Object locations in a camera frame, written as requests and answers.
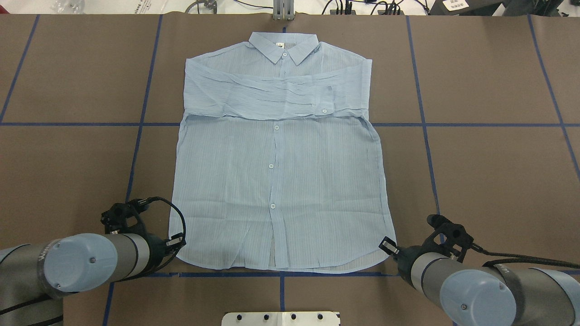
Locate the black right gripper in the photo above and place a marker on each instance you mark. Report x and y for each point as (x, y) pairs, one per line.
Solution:
(404, 255)

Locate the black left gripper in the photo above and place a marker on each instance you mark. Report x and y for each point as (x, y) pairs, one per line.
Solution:
(158, 250)

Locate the light blue button shirt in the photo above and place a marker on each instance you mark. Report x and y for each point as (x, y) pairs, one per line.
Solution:
(278, 166)

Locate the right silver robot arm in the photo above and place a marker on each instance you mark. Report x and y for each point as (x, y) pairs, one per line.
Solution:
(496, 296)

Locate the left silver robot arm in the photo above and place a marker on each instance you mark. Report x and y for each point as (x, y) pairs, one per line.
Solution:
(35, 278)

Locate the black box with white label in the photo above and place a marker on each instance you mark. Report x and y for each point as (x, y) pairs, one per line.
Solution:
(464, 7)

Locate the clear plastic bag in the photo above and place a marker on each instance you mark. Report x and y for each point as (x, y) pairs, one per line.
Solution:
(68, 6)

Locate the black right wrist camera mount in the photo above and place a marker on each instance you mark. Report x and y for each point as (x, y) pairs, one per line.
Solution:
(448, 238)

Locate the white pedestal column with base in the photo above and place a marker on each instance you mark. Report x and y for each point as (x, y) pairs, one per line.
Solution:
(303, 318)

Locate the aluminium frame post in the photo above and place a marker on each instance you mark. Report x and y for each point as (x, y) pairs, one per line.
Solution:
(283, 10)

